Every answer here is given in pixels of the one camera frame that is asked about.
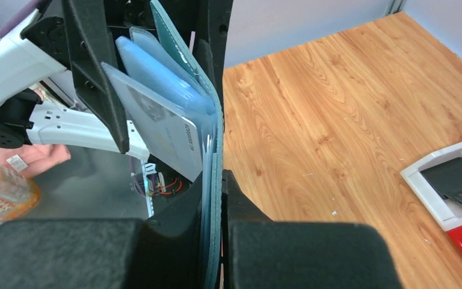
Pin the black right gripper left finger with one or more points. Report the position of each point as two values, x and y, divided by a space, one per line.
160 252

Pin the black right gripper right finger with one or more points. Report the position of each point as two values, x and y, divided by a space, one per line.
262 253

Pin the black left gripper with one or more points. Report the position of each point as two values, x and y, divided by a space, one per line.
80 35

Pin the blue card holder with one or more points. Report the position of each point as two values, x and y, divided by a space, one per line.
168 67

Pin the white VIP card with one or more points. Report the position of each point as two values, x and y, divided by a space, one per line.
168 135

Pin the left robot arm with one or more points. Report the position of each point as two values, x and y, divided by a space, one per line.
52 86

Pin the orange drink bottle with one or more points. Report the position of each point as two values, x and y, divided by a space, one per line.
18 194

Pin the white plastic bin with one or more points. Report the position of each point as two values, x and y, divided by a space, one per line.
447 213

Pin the black wallet in white bin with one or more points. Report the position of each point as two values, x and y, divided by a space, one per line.
446 179

